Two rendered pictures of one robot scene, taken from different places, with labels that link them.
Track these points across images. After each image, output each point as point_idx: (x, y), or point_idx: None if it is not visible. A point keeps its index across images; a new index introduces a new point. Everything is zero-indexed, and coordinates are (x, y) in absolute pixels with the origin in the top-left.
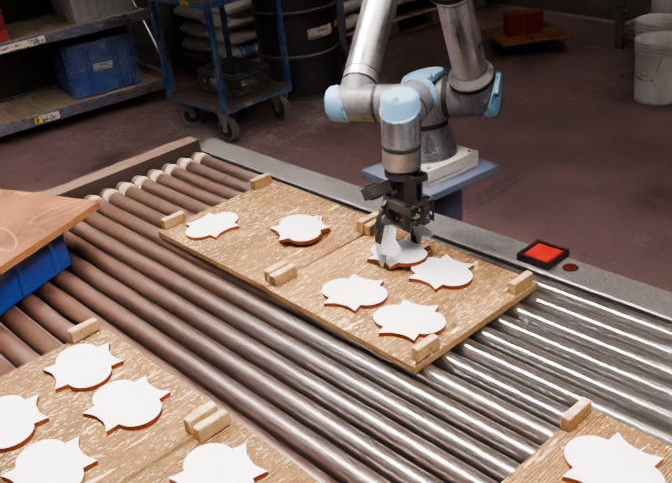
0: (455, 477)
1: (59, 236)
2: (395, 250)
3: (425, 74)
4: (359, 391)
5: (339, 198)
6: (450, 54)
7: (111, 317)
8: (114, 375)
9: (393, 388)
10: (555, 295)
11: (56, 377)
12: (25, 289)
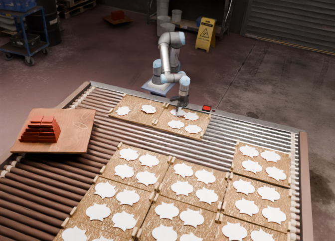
0: (223, 159)
1: None
2: (181, 113)
3: (160, 62)
4: (192, 146)
5: (147, 98)
6: (171, 58)
7: (117, 140)
8: (138, 154)
9: (198, 144)
10: (214, 118)
11: (125, 158)
12: None
